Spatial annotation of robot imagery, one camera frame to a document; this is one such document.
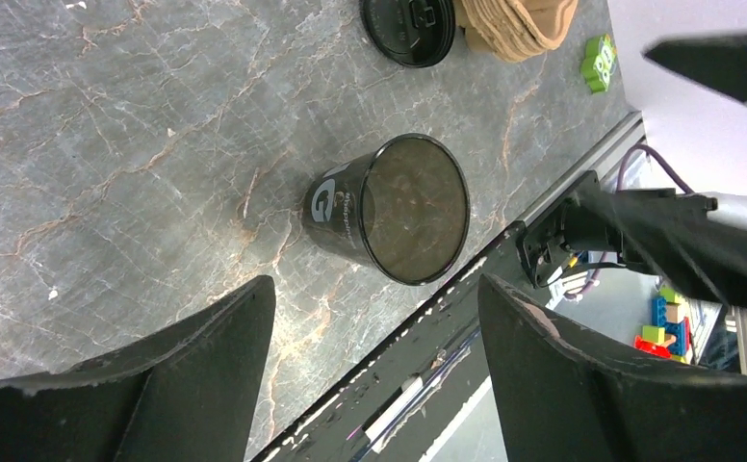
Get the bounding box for black cup lid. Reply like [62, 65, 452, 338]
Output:
[359, 0, 456, 68]

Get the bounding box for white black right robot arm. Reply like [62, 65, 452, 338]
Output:
[517, 33, 747, 309]

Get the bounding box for colourful toy blocks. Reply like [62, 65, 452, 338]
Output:
[632, 284, 694, 364]

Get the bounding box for green toy figure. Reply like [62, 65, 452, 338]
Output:
[580, 34, 617, 93]

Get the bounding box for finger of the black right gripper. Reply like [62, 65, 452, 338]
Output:
[571, 192, 747, 309]
[643, 33, 747, 104]

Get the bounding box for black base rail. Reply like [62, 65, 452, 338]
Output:
[255, 112, 645, 461]

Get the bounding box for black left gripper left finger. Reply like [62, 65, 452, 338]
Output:
[0, 275, 276, 461]

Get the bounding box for single black coffee cup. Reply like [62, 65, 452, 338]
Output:
[301, 133, 471, 286]

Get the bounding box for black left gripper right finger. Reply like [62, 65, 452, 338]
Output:
[477, 274, 747, 461]

